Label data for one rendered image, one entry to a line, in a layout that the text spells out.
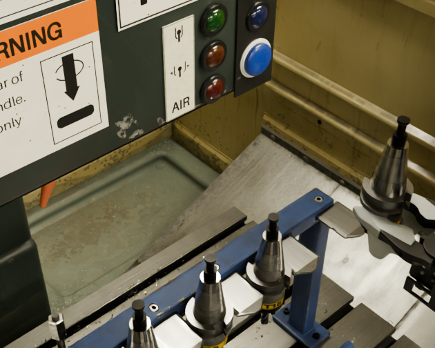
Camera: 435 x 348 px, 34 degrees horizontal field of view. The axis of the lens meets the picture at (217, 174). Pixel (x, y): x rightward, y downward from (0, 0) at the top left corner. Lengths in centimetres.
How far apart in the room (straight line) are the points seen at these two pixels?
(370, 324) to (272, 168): 56
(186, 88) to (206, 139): 152
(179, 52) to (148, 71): 3
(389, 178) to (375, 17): 65
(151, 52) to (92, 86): 5
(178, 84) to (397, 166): 38
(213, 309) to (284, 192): 86
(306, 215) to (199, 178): 102
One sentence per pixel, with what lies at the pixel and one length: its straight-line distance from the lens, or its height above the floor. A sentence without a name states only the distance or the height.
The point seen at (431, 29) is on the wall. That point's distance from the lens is 142.
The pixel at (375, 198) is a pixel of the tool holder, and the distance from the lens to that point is 90.
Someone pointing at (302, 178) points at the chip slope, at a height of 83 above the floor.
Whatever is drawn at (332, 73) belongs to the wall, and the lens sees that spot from 162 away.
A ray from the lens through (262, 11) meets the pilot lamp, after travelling 60.
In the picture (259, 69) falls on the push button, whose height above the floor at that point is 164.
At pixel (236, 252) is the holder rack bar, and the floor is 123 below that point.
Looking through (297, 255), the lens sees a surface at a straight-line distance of 105.
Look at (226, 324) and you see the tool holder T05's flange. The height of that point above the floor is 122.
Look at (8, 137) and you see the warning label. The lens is 50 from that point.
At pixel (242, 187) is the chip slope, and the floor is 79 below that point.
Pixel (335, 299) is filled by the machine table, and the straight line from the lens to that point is 142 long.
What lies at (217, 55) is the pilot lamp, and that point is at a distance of 58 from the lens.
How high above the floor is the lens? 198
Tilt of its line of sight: 40 degrees down
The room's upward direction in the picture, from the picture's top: 1 degrees clockwise
